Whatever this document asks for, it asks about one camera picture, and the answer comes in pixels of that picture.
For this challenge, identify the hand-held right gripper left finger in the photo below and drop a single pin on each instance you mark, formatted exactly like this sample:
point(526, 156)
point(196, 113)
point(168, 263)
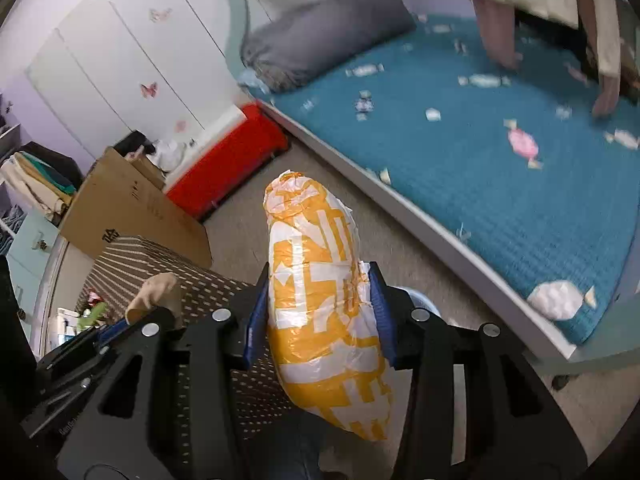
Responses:
point(256, 320)

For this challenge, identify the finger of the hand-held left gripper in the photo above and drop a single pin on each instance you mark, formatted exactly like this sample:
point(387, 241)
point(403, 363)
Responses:
point(116, 331)

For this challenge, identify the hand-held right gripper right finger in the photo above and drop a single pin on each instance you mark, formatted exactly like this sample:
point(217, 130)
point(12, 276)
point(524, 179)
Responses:
point(380, 307)

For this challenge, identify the yellow white plastic bag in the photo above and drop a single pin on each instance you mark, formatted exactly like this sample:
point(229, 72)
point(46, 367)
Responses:
point(320, 285)

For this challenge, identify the green plastic toy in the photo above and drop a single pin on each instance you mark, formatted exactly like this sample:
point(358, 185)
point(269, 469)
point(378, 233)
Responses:
point(92, 315)

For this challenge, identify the light teal cabinet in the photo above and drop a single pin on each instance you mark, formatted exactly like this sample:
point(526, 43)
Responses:
point(30, 255)

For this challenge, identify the brown cardboard box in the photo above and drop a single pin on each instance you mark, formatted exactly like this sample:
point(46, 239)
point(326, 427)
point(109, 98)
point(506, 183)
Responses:
point(135, 215)

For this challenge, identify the person's jeans leg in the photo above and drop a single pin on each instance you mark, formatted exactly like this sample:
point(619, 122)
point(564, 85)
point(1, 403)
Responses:
point(310, 452)

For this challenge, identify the red storage box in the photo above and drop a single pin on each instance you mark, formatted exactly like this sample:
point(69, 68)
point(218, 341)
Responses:
point(225, 160)

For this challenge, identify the teal candy-print blanket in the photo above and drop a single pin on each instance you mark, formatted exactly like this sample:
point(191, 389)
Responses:
point(450, 160)

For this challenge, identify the beige hanging clothes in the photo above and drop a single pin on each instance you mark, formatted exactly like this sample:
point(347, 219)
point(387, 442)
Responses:
point(27, 182)

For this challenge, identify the black cloth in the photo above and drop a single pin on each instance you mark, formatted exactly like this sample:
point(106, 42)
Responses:
point(131, 142)

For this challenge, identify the pale butterfly sticker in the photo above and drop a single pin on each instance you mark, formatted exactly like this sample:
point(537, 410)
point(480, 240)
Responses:
point(160, 14)
point(180, 124)

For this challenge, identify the pink butterfly sticker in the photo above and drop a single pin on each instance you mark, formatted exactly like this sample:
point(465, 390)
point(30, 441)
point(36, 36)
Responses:
point(148, 90)

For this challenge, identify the grey duvet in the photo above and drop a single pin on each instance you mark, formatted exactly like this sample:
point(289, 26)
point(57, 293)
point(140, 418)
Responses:
point(325, 30)

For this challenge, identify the white wardrobe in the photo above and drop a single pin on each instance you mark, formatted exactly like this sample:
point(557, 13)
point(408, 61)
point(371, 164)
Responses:
point(125, 35)

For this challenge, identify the teal and white bed frame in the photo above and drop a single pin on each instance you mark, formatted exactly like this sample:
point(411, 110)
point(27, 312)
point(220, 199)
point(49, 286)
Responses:
point(425, 230)

